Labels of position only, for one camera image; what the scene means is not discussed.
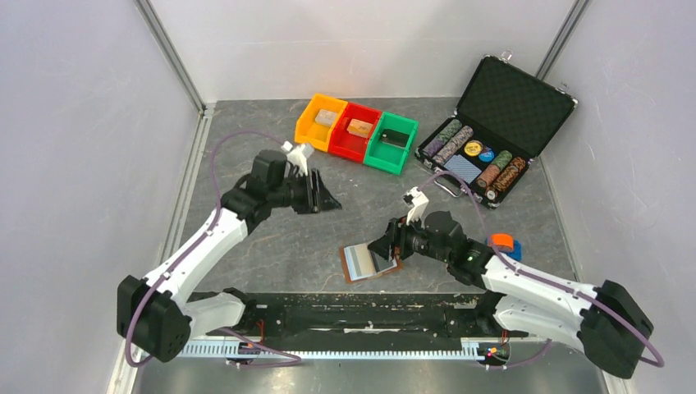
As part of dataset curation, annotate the blue playing card deck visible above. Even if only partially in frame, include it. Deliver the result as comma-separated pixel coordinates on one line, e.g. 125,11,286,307
444,154,482,184

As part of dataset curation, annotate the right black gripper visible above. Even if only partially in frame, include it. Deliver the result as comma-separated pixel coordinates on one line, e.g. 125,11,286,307
368,209,451,263

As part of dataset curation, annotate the green plastic bin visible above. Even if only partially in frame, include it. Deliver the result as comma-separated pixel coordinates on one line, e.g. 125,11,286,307
363,112,419,175

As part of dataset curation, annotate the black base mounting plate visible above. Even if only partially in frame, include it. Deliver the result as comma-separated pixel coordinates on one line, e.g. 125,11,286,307
153,291,531,354

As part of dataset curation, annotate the orange blue tape roll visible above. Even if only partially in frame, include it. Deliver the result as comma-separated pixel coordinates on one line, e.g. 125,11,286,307
487,233,523,261

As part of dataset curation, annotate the yellow plastic bin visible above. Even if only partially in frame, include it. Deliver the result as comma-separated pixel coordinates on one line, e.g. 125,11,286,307
294,93,348,152

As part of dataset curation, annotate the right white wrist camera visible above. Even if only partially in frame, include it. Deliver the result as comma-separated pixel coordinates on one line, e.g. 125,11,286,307
402,186,429,225

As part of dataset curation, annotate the black poker chip case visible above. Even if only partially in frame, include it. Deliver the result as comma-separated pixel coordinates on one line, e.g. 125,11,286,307
414,55,578,209

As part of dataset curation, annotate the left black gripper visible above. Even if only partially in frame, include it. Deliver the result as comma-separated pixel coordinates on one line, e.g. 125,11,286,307
269,169,342,216

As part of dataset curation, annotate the brown leather card holder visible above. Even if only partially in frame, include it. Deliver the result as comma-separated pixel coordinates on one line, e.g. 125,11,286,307
339,243,402,284

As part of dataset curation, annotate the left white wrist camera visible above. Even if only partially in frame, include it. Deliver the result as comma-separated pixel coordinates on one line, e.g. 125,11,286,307
281,141,314,176

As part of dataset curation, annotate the card stack in red bin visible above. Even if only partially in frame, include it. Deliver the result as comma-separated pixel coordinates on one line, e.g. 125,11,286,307
346,118,373,138

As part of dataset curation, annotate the yellow dealer button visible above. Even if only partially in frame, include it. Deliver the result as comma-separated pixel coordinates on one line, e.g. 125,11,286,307
463,140,484,157

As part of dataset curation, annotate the red plastic bin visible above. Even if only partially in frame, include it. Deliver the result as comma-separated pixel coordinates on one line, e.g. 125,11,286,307
328,102,382,163

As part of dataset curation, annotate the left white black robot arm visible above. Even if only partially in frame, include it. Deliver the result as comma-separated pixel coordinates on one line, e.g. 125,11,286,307
117,144,341,362

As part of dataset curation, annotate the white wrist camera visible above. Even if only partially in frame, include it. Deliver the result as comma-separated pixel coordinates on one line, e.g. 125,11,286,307
402,186,429,225
281,141,314,176

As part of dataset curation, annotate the card stack in yellow bin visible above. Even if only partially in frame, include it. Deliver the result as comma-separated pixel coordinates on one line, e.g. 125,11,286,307
314,109,338,127

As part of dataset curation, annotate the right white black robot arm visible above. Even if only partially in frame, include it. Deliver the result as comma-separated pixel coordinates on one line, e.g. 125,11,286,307
368,211,654,379

